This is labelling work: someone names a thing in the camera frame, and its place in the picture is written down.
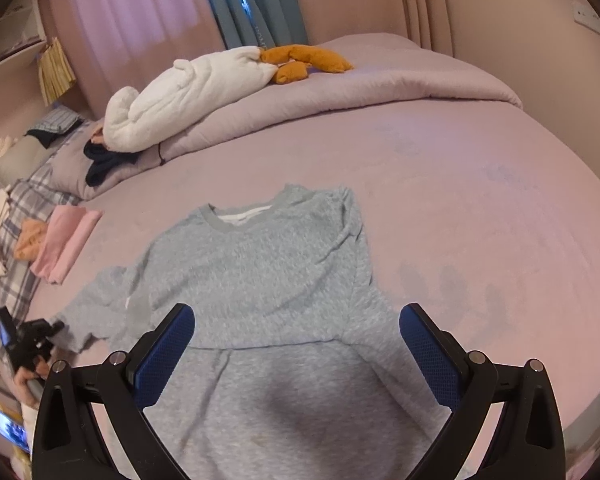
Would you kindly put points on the mauve folded duvet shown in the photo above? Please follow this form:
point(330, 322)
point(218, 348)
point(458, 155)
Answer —
point(386, 68)

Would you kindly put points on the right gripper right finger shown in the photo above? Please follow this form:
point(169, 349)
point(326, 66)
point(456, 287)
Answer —
point(527, 442)

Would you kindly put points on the folded pink garment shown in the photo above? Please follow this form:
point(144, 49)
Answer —
point(67, 232)

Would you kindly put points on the white wall shelf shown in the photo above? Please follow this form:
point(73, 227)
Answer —
point(22, 35)

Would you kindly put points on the striped blue folded cloth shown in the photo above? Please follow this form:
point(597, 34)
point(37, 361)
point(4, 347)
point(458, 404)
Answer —
point(56, 124)

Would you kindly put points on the person's left hand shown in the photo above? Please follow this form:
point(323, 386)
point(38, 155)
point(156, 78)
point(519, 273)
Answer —
point(23, 393)

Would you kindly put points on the plaid blue white blanket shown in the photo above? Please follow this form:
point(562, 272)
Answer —
point(35, 197)

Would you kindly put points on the pink sheer curtain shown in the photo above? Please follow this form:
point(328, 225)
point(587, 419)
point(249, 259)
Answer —
point(111, 44)

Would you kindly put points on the dark navy garment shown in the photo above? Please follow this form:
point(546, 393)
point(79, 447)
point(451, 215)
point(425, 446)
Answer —
point(103, 162)

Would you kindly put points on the grey New York sweatshirt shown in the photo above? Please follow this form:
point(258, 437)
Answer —
point(296, 369)

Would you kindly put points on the white goose plush toy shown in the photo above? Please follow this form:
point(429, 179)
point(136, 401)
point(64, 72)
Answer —
point(190, 90)

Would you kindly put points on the grey pillow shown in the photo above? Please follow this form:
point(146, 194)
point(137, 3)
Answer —
point(22, 160)

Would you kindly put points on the white wall socket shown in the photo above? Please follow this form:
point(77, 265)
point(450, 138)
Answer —
point(586, 16)

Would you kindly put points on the folded orange garment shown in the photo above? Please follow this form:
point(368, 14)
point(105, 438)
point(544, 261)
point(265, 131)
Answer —
point(30, 240)

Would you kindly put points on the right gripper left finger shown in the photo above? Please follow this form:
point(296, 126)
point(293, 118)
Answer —
point(68, 443)

